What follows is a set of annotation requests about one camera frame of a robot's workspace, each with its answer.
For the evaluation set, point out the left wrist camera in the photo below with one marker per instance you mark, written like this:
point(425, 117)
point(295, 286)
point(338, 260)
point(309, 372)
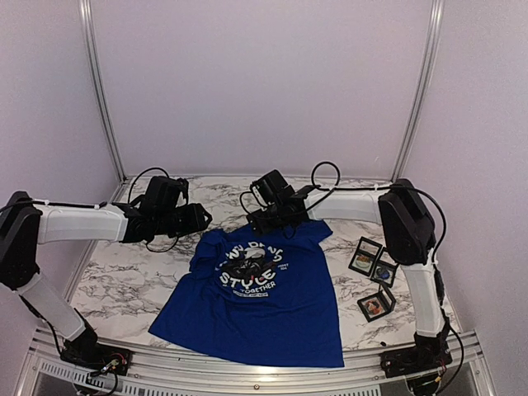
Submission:
point(183, 186)

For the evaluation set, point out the blue panda print t-shirt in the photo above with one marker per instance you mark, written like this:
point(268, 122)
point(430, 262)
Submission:
point(257, 300)

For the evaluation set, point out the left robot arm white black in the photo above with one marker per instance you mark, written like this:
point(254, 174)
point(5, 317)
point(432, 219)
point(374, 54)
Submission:
point(30, 226)

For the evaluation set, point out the black display box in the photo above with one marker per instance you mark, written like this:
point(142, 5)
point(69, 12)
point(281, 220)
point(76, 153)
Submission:
point(368, 248)
point(387, 265)
point(385, 297)

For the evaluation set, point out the black display box right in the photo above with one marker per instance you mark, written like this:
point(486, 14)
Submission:
point(385, 297)

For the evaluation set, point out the aluminium corner post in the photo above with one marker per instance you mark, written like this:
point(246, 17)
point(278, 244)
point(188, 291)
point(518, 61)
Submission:
point(423, 82)
point(87, 20)

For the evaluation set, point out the green round brooch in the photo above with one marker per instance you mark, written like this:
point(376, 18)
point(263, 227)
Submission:
point(363, 261)

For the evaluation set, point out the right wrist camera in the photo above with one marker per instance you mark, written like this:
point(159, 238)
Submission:
point(256, 195)

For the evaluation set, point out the left aluminium corner post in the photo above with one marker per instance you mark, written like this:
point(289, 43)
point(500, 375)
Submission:
point(87, 20)

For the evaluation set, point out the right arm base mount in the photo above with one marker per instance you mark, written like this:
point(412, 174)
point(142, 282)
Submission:
point(414, 359)

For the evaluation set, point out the black display box middle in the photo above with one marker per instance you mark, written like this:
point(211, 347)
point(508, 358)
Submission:
point(387, 265)

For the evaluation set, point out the black display box left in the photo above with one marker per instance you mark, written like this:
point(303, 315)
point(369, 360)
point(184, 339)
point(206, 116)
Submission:
point(368, 248)

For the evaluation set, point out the right aluminium corner post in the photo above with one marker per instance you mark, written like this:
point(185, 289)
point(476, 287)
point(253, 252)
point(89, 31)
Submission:
point(423, 82)

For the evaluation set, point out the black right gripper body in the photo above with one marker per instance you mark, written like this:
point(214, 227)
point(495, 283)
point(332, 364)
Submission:
point(275, 220)

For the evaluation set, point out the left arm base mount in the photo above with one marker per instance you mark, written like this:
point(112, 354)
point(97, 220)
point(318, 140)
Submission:
point(86, 351)

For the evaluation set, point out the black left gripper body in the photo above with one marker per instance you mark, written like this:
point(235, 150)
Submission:
point(182, 226)

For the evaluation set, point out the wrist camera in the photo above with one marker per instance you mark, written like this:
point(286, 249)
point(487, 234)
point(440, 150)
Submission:
point(183, 186)
point(256, 195)

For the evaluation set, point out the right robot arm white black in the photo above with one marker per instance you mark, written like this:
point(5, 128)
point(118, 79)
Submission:
point(408, 226)

